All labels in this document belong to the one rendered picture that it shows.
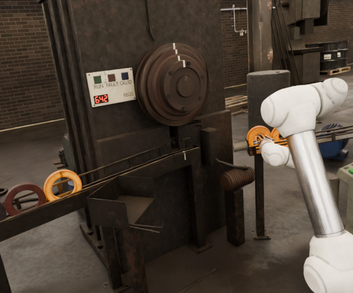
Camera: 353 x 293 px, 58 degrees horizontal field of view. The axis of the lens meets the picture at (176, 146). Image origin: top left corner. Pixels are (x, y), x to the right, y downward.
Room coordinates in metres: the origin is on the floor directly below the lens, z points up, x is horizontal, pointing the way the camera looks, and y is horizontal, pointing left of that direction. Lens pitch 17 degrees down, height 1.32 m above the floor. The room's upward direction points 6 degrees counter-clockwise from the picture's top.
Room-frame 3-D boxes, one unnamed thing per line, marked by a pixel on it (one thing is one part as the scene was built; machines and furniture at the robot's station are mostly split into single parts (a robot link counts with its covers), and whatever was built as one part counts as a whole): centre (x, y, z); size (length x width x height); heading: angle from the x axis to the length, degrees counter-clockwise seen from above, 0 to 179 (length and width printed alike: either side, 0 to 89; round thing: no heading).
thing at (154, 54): (1.88, -0.03, 1.11); 0.47 x 0.06 x 0.47; 121
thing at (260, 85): (4.51, -1.38, 0.45); 0.59 x 0.59 x 0.89
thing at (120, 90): (1.80, 0.32, 1.15); 0.26 x 0.02 x 0.18; 121
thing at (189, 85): (1.80, -0.08, 1.11); 0.28 x 0.06 x 0.28; 121
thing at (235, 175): (1.94, -0.38, 0.27); 0.22 x 0.13 x 0.53; 121
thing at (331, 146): (3.39, -1.75, 0.17); 0.57 x 0.31 x 0.34; 141
